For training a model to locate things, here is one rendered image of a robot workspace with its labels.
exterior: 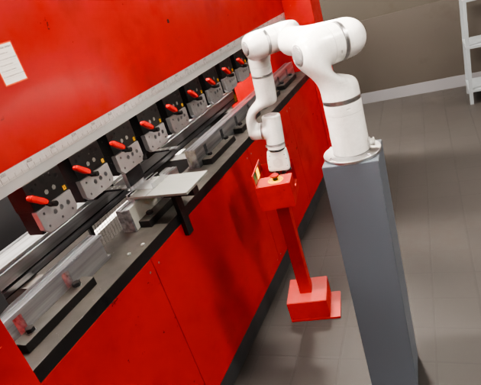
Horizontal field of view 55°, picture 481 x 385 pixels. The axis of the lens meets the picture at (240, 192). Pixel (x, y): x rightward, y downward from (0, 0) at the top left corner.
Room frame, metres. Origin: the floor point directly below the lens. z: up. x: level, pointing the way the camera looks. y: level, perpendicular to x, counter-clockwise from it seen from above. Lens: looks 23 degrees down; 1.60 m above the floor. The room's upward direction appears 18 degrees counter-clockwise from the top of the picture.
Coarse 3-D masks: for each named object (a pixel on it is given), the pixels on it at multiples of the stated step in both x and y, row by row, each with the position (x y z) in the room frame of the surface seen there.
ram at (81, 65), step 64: (0, 0) 1.49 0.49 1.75; (64, 0) 1.71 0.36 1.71; (128, 0) 2.01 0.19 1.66; (192, 0) 2.45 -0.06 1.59; (256, 0) 3.17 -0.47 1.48; (64, 64) 1.60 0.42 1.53; (128, 64) 1.88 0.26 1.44; (0, 128) 1.32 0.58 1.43; (64, 128) 1.50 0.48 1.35; (0, 192) 1.24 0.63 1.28
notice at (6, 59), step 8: (8, 40) 1.46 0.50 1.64; (0, 48) 1.42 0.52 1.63; (8, 48) 1.45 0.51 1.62; (0, 56) 1.41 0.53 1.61; (8, 56) 1.44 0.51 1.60; (16, 56) 1.46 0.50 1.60; (0, 64) 1.40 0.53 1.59; (8, 64) 1.43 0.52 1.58; (16, 64) 1.45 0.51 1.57; (0, 72) 1.39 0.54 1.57; (8, 72) 1.42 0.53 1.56; (16, 72) 1.44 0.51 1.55; (24, 72) 1.46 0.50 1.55; (8, 80) 1.40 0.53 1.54; (16, 80) 1.43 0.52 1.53
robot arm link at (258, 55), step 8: (256, 32) 1.75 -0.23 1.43; (264, 32) 1.75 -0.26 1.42; (248, 40) 1.74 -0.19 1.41; (256, 40) 1.73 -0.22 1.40; (264, 40) 1.73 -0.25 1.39; (248, 48) 1.73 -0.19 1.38; (256, 48) 1.72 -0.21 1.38; (264, 48) 1.73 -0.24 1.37; (248, 56) 1.75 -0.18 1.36; (256, 56) 1.74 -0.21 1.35; (264, 56) 1.76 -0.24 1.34; (256, 64) 1.91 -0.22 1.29; (264, 64) 1.91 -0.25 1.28; (256, 72) 1.92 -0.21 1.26; (264, 72) 1.91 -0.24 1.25
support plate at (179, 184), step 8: (168, 176) 1.76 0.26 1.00; (176, 176) 1.73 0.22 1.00; (184, 176) 1.70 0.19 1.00; (192, 176) 1.67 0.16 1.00; (200, 176) 1.64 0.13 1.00; (160, 184) 1.70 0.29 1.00; (168, 184) 1.67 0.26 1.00; (176, 184) 1.64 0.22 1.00; (184, 184) 1.62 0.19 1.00; (192, 184) 1.59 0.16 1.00; (136, 192) 1.69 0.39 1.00; (144, 192) 1.66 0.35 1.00; (152, 192) 1.64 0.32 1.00; (160, 192) 1.61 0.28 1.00; (168, 192) 1.58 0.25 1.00; (176, 192) 1.56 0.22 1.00; (184, 192) 1.54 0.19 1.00
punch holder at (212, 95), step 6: (204, 72) 2.36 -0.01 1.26; (210, 72) 2.41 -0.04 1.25; (216, 72) 2.47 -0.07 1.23; (204, 78) 2.34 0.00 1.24; (216, 78) 2.45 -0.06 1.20; (204, 84) 2.34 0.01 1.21; (210, 84) 2.38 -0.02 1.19; (204, 90) 2.35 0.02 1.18; (210, 90) 2.35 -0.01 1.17; (216, 90) 2.41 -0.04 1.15; (222, 90) 2.46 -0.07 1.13; (210, 96) 2.34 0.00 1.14; (216, 96) 2.39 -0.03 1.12; (222, 96) 2.45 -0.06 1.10; (210, 102) 2.35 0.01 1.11
